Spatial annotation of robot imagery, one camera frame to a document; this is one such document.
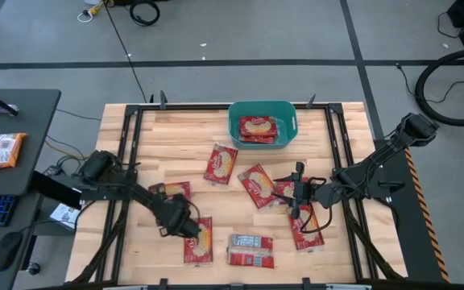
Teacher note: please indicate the dark grey desk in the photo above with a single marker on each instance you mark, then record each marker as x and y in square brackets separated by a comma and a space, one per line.
[34, 121]

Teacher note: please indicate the black control box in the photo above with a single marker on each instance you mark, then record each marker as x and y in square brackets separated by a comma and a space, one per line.
[56, 189]

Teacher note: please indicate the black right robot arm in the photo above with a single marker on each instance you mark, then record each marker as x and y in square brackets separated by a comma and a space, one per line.
[377, 159]

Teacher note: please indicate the black platform with hazard stripe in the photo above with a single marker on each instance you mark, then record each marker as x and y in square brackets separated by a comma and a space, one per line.
[409, 241]

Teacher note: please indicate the red popcorn bag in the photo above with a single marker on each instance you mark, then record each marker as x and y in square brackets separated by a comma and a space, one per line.
[310, 237]
[258, 139]
[175, 188]
[258, 126]
[200, 247]
[258, 185]
[220, 164]
[285, 188]

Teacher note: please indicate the orange snack bag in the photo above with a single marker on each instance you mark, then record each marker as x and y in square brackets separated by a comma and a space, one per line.
[2, 151]

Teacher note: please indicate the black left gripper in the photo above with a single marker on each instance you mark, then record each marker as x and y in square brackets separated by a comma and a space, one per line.
[175, 215]

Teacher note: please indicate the black caster wheel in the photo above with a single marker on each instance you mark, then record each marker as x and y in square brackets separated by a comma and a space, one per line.
[34, 268]

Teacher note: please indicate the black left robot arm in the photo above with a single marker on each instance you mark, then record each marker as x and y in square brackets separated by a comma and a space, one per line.
[143, 195]

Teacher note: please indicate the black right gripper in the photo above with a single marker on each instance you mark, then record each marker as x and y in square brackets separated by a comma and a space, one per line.
[304, 191]

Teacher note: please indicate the popcorn bag showing label side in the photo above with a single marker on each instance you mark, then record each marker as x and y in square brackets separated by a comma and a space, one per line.
[251, 251]

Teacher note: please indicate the black computer mouse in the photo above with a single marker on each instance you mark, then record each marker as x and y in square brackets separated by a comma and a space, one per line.
[6, 251]

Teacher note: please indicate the white box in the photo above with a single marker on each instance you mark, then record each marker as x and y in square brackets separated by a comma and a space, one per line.
[65, 216]

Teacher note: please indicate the teal plastic basket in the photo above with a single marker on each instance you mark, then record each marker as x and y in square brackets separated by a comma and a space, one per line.
[286, 129]

